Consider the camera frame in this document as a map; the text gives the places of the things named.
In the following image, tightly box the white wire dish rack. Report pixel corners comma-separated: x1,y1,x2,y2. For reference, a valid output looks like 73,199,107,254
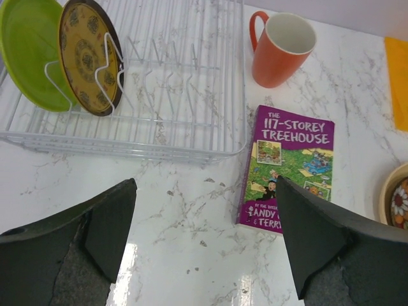
1,1,247,165

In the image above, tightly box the orange mug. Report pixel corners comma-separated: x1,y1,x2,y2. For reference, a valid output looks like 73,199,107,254
249,11,317,88

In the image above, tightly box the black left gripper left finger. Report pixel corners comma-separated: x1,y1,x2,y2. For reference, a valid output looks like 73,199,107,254
1,178,137,305

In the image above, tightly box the purple treehouse book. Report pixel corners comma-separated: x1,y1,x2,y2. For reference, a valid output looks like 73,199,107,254
236,105,335,235

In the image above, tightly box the yellow patterned dark-rimmed plate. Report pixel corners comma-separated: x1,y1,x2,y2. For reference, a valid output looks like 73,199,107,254
58,1,124,117

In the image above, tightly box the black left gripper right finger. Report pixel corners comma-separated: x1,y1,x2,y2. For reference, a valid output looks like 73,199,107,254
277,177,407,305

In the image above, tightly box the orange folder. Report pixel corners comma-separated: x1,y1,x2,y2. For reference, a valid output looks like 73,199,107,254
384,37,407,131

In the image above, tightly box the cream plate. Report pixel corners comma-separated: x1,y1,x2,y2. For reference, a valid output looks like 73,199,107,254
378,163,407,230

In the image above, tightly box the green plate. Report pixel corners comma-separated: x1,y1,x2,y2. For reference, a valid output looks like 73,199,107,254
1,1,76,112

